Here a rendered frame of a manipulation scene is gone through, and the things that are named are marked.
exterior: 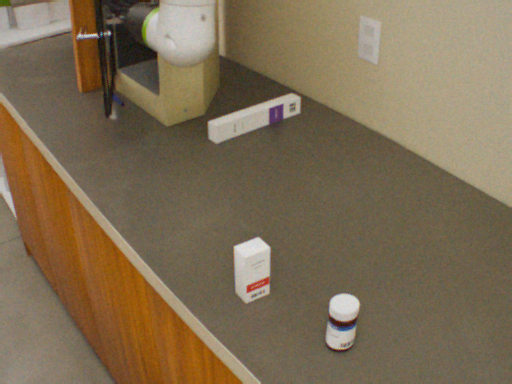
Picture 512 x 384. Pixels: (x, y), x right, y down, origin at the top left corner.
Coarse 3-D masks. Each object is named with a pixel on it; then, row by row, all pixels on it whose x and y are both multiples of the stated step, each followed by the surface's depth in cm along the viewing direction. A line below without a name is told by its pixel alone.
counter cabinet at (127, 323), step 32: (0, 128) 210; (32, 160) 176; (32, 192) 193; (64, 192) 152; (32, 224) 214; (64, 224) 165; (96, 224) 135; (64, 256) 181; (96, 256) 146; (64, 288) 201; (96, 288) 158; (128, 288) 131; (96, 320) 174; (128, 320) 142; (160, 320) 120; (96, 352) 195; (128, 352) 155; (160, 352) 129; (192, 352) 111
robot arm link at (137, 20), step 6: (156, 0) 111; (144, 6) 111; (150, 6) 110; (156, 6) 109; (138, 12) 111; (144, 12) 110; (150, 12) 108; (132, 18) 112; (138, 18) 110; (144, 18) 109; (132, 24) 112; (138, 24) 110; (132, 30) 112; (138, 30) 110; (138, 36) 111; (144, 42) 111
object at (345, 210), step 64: (0, 64) 196; (64, 64) 193; (64, 128) 152; (128, 128) 151; (192, 128) 150; (320, 128) 150; (128, 192) 126; (192, 192) 126; (256, 192) 126; (320, 192) 126; (384, 192) 126; (448, 192) 126; (128, 256) 113; (192, 256) 108; (320, 256) 108; (384, 256) 108; (448, 256) 108; (192, 320) 96; (256, 320) 95; (320, 320) 95; (384, 320) 94; (448, 320) 94
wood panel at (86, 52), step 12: (72, 0) 155; (84, 0) 158; (72, 12) 158; (84, 12) 159; (72, 24) 161; (84, 24) 161; (84, 48) 165; (96, 48) 167; (84, 60) 167; (96, 60) 169; (84, 72) 168; (96, 72) 171; (84, 84) 170; (96, 84) 173
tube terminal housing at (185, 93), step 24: (216, 0) 157; (216, 24) 160; (216, 48) 163; (120, 72) 165; (168, 72) 143; (192, 72) 148; (216, 72) 166; (144, 96) 157; (168, 96) 147; (192, 96) 151; (168, 120) 150
